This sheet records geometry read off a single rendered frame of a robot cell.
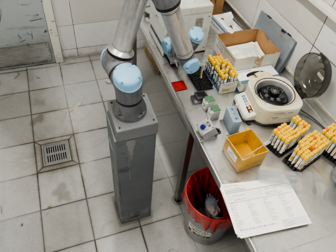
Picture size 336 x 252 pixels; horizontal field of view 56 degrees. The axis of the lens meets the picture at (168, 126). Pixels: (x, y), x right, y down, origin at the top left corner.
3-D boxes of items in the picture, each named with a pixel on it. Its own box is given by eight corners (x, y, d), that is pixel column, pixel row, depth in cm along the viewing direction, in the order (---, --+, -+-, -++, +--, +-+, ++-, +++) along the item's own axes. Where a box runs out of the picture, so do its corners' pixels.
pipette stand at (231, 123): (219, 120, 156) (223, 106, 148) (232, 119, 157) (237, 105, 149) (225, 136, 149) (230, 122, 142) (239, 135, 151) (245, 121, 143)
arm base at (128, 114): (114, 124, 140) (111, 109, 132) (112, 99, 149) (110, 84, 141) (148, 121, 142) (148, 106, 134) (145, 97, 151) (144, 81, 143)
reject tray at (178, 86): (171, 83, 171) (171, 82, 171) (182, 81, 173) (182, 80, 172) (175, 91, 167) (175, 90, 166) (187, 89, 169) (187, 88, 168)
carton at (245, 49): (211, 55, 191) (215, 33, 179) (252, 48, 198) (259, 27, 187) (229, 81, 176) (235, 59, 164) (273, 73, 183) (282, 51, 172)
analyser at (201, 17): (148, 31, 202) (150, -16, 180) (188, 26, 210) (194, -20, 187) (164, 60, 184) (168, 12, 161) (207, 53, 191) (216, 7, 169)
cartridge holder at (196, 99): (190, 97, 165) (191, 92, 162) (205, 94, 167) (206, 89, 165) (194, 104, 162) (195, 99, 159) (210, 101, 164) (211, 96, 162)
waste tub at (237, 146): (221, 150, 144) (225, 136, 136) (245, 142, 148) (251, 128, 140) (236, 173, 136) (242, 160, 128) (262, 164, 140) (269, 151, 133)
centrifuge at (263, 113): (230, 94, 169) (235, 77, 159) (281, 91, 174) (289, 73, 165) (245, 128, 153) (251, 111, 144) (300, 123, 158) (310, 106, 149)
